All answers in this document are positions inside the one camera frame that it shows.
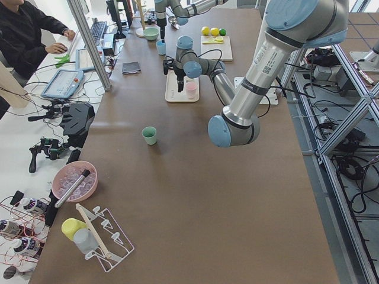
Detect white wire drying rack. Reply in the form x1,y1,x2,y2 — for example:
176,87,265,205
76,204,135,273

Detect grey folded cloth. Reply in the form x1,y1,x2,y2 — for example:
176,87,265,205
122,62,141,75

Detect yellow lemon left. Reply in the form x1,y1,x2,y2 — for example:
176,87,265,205
210,27,220,37

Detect wooden mug tree stand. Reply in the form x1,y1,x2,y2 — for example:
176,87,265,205
136,0,146,38

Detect black monitor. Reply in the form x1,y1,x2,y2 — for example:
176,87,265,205
106,0,133,39

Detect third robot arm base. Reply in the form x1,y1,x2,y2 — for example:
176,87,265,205
349,41,378,73

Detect wooden cutting board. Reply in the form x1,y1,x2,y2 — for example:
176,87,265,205
200,35,233,62

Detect metal muddler tool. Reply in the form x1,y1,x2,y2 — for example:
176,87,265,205
54,169,91,208

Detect mint green plastic cup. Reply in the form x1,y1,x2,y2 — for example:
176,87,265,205
142,126,157,146

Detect pink bowl with ice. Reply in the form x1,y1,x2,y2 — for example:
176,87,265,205
52,161,98,202

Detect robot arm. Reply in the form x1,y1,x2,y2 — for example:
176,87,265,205
163,0,349,147
154,0,227,43

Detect clear cup on rack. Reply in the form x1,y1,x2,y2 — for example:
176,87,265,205
73,228,99,254

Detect metal scoop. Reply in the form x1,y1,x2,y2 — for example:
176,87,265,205
168,15,179,30

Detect mint green bowl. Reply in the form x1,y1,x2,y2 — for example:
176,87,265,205
143,27,159,41

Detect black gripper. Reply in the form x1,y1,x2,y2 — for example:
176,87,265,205
156,11,166,41
163,57,186,92

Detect lemon half right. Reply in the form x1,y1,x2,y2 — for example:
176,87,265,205
214,37,223,43

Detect aluminium frame post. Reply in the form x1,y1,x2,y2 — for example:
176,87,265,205
67,0,111,91

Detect pink plastic cup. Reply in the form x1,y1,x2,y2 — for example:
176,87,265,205
185,81,197,99

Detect white rabbit tray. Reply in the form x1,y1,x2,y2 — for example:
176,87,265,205
164,70,201,104

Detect black keyboard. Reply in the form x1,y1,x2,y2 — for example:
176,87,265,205
90,21,107,45

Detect yellow cup on rack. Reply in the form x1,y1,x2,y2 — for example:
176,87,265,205
61,218,87,241

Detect person in black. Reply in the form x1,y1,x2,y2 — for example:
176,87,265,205
0,0,76,88

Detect light blue plastic cup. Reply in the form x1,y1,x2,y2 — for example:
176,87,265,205
156,40,166,56

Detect teach pendant tablet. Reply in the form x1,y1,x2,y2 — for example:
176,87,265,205
41,70,84,99

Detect yellow plastic knife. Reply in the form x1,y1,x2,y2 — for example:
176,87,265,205
201,41,224,44

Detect green lime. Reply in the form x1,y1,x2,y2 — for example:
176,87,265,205
219,28,226,36

